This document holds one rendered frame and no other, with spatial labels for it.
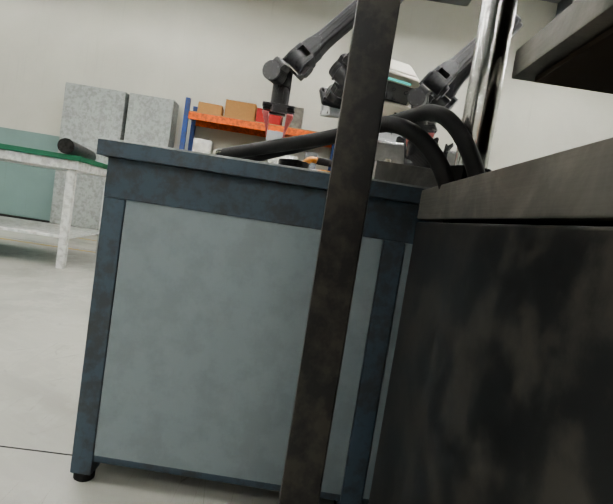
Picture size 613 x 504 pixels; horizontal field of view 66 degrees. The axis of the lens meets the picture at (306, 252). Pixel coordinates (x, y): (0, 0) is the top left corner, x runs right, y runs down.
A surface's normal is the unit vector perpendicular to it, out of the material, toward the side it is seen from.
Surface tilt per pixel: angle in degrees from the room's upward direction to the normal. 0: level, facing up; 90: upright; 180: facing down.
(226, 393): 90
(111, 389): 90
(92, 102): 90
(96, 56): 90
